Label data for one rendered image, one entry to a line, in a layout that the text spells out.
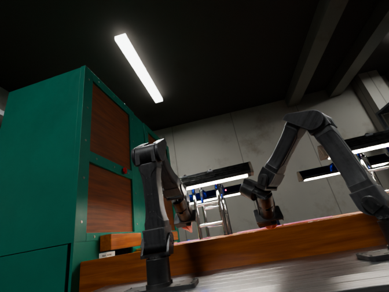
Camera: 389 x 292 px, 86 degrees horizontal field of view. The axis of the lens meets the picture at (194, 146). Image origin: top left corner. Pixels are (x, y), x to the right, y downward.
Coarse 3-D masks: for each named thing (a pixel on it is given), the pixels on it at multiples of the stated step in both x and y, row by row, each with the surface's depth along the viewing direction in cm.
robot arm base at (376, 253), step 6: (378, 222) 52; (384, 222) 50; (384, 228) 50; (384, 234) 50; (366, 252) 52; (372, 252) 50; (378, 252) 49; (384, 252) 48; (360, 258) 50; (366, 258) 48; (372, 258) 46; (378, 258) 46; (384, 258) 46
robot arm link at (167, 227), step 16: (144, 160) 67; (144, 176) 65; (160, 176) 68; (144, 192) 63; (160, 192) 65; (160, 208) 62; (144, 224) 61; (160, 224) 60; (144, 240) 59; (160, 240) 58
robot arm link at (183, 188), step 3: (180, 186) 86; (183, 186) 89; (162, 189) 88; (183, 189) 88; (186, 189) 98; (183, 192) 86; (165, 195) 87; (180, 195) 88; (183, 195) 87; (168, 198) 89; (171, 198) 88; (174, 198) 88; (177, 198) 88; (180, 198) 88
